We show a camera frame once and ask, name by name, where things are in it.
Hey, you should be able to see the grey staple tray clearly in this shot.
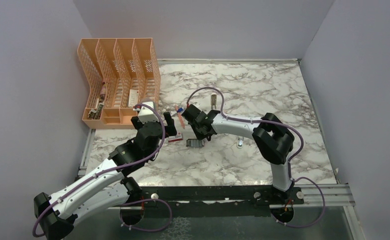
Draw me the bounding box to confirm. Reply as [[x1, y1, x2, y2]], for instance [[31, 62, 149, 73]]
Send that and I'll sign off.
[[186, 138, 204, 148]]

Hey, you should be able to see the red staple box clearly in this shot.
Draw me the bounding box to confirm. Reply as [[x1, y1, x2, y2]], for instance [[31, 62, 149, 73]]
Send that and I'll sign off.
[[168, 132, 183, 143]]

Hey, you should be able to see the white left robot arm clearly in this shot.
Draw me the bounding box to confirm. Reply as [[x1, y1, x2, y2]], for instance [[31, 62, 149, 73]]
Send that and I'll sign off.
[[32, 101, 177, 240]]

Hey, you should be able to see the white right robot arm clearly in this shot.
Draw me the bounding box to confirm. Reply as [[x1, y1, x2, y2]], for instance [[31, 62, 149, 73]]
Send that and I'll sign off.
[[182, 104, 295, 204]]

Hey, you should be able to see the small white stapler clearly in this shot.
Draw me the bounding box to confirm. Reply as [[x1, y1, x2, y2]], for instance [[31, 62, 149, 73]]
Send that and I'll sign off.
[[237, 137, 244, 149]]

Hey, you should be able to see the clear tape roll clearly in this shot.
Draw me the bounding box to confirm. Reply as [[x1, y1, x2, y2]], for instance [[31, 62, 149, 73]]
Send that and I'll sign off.
[[141, 97, 153, 103]]

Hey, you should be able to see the white card in organizer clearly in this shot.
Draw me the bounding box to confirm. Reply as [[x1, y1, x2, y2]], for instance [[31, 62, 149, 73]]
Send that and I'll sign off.
[[128, 89, 139, 108]]

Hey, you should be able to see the orange plastic file organizer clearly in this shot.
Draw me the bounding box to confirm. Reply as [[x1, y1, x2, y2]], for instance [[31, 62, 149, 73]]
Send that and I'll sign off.
[[77, 38, 161, 129]]

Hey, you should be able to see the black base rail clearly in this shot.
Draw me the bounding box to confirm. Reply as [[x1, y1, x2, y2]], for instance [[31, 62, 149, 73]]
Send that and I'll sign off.
[[73, 177, 305, 220]]

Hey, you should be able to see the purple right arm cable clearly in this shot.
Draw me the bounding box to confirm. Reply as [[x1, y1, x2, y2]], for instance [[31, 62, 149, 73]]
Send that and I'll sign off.
[[186, 86, 327, 229]]

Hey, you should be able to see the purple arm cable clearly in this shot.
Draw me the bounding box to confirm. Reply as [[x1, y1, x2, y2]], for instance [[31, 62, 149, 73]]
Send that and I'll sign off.
[[31, 103, 173, 238], [186, 86, 327, 229]]

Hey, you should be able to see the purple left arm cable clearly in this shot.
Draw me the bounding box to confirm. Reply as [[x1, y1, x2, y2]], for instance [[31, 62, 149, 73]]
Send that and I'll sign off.
[[31, 103, 173, 238]]

